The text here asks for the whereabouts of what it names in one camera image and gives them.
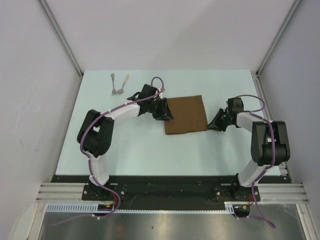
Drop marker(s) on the metal fork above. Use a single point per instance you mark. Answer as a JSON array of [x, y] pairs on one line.
[[114, 91]]

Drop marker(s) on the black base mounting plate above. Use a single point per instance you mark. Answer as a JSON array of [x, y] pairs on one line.
[[158, 193]]

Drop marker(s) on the aluminium front rail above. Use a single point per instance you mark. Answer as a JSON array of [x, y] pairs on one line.
[[277, 193]]

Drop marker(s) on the aluminium corner post right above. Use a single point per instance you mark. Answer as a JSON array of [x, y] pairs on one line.
[[296, 4]]

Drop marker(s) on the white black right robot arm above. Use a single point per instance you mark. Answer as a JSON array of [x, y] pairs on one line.
[[269, 145]]

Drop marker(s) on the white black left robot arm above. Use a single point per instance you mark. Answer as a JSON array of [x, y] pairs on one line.
[[96, 132]]

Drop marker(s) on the aluminium corner post left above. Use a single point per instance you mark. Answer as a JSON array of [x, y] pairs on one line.
[[58, 32]]

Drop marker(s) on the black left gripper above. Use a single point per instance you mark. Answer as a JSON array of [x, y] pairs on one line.
[[165, 113]]

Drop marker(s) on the brown cloth napkin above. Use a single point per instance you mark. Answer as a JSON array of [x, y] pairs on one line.
[[189, 115]]

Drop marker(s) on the spoon with wooden handle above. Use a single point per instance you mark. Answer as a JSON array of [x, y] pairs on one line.
[[121, 90]]

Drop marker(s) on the aluminium corner post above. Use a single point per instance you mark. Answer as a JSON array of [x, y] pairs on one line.
[[58, 32], [296, 4]]

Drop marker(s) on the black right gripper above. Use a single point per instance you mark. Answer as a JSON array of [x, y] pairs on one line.
[[215, 124]]

